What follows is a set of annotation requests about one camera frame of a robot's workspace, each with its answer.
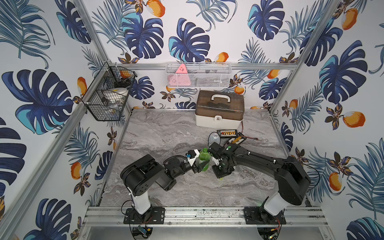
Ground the front yellow connector board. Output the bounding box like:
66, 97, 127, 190
228, 136, 247, 145

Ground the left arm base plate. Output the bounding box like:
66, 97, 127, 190
124, 207, 166, 225

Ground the brown lid storage box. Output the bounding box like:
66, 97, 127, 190
195, 90, 245, 130

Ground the black wire basket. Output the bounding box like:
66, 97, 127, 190
81, 63, 137, 122

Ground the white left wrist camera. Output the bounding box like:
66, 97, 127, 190
186, 149, 200, 166

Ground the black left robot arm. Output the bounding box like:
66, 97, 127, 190
120, 150, 210, 217

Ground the aluminium front rail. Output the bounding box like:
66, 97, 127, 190
83, 207, 329, 228

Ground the pink triangle card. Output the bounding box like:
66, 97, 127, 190
169, 64, 191, 87

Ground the green plastic bottle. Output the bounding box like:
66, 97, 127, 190
199, 148, 211, 163

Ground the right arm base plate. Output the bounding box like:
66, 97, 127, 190
244, 207, 287, 225

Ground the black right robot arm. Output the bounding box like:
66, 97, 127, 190
208, 143, 311, 216

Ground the clear plastic water bottle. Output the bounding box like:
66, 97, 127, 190
208, 132, 221, 148

